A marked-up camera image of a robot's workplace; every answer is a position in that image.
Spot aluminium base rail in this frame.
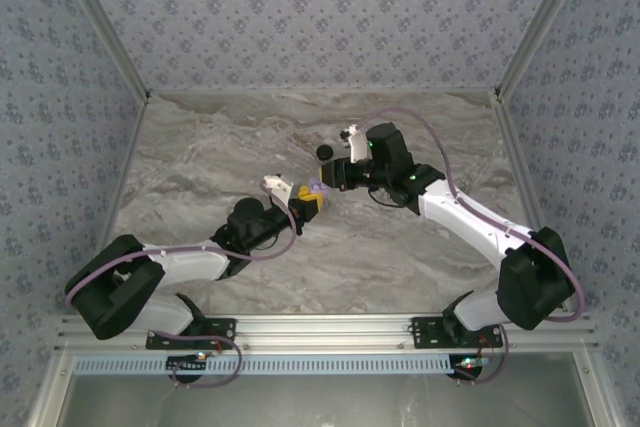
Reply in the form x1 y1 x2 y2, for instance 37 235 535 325
54 312 599 352

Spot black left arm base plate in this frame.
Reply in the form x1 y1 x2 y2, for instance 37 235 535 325
145 317 237 351

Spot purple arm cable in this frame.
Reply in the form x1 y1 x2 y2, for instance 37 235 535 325
355 107 586 386
64 181 297 391

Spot black left controller board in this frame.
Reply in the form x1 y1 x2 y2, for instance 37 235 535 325
166 352 211 379

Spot aluminium right frame post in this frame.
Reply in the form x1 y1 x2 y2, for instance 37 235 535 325
494 0 601 101

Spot black right controller board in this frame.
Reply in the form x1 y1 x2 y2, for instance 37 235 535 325
452 354 494 381

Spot black controller board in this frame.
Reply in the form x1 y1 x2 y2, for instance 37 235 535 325
166 352 211 379
452 354 494 381

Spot purple earbud charging case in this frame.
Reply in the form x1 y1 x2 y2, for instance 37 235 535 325
307 176 330 201

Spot white slotted cable duct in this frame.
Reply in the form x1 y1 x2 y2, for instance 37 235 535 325
74 354 454 376

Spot grey metal panel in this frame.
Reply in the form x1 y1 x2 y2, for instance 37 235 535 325
59 352 596 427

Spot aluminium right side rail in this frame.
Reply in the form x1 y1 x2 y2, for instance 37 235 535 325
490 89 574 313

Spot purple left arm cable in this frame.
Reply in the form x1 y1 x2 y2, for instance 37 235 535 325
64 181 297 391

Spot aluminium frame post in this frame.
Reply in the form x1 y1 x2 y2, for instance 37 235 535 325
49 0 151 101
494 0 601 101

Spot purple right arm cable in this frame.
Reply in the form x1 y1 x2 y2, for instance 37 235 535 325
355 107 586 386

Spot aluminium left side rail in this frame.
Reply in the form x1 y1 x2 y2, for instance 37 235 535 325
77 96 151 316

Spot thin black cable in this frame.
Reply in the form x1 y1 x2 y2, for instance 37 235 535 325
367 186 404 209

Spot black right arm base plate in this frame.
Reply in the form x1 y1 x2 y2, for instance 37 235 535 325
410 315 504 351

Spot aluminium left frame post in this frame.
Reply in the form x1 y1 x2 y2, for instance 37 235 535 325
49 0 151 101

